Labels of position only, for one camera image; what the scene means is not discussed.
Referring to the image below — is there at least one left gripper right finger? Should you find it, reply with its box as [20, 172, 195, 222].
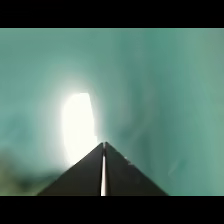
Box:
[104, 141, 168, 197]

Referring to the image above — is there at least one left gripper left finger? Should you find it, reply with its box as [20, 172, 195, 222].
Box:
[37, 142, 105, 197]

